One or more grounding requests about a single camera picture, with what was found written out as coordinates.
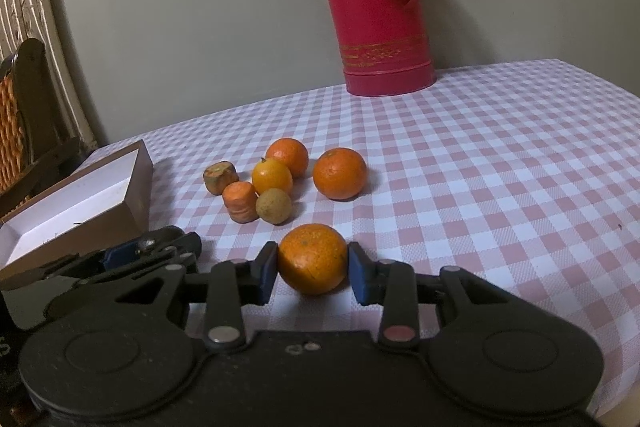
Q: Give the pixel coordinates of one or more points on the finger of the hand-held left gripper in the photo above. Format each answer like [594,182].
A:
[170,243]
[90,277]

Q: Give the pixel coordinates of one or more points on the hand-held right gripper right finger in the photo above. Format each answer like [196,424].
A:
[357,276]

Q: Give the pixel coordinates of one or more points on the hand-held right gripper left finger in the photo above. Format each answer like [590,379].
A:
[267,274]

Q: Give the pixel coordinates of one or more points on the brown nut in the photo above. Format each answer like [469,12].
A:
[312,259]

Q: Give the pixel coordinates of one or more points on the brown round longan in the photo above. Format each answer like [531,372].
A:
[273,207]

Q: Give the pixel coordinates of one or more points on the white brown-edged box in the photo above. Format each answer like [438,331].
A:
[75,202]

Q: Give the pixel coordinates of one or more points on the yellow-orange citrus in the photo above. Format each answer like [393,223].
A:
[271,178]

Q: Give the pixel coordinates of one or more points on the large orange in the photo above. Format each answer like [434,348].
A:
[340,173]

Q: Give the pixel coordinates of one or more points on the small orange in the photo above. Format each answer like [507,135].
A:
[289,153]

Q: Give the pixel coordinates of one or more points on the pink checkered tablecloth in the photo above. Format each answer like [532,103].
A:
[475,157]

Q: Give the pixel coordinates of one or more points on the wicker dark wood chair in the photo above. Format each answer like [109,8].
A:
[35,107]

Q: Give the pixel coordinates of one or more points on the red thermos jug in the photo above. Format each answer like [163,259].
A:
[380,32]

